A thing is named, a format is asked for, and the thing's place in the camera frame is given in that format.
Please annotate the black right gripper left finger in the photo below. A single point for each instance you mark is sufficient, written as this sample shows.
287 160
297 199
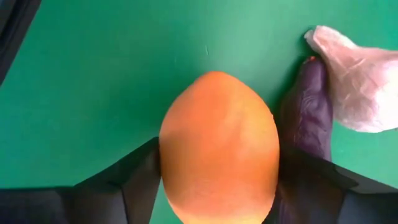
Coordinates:
93 202

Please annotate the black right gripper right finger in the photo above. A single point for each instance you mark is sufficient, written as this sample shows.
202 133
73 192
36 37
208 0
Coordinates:
357 205

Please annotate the long purple eggplant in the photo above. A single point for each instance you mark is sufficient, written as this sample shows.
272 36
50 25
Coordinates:
308 109

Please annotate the white garlic bulb with stem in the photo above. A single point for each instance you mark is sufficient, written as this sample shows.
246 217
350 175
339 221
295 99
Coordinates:
363 87

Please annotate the large orange fruit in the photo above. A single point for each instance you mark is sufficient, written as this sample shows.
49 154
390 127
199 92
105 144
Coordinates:
217 149

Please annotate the green table mat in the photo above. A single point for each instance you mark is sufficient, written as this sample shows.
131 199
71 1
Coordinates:
109 93

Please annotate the black table frame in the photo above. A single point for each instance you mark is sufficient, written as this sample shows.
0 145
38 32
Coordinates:
12 31

